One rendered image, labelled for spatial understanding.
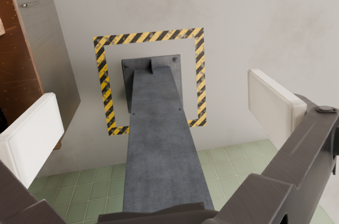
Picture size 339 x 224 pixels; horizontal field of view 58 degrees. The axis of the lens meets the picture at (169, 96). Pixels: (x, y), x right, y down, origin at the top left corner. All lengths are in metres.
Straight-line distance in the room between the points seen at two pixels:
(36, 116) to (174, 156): 0.71
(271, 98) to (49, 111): 0.13
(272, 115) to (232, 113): 1.71
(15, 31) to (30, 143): 0.99
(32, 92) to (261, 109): 1.06
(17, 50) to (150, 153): 0.58
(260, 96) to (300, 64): 1.74
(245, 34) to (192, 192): 1.18
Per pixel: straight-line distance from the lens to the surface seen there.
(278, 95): 0.16
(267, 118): 0.18
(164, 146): 0.92
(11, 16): 1.15
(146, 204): 0.73
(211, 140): 1.93
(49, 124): 0.20
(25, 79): 1.19
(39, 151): 0.18
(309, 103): 0.17
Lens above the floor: 1.64
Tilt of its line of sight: 68 degrees down
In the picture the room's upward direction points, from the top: 167 degrees clockwise
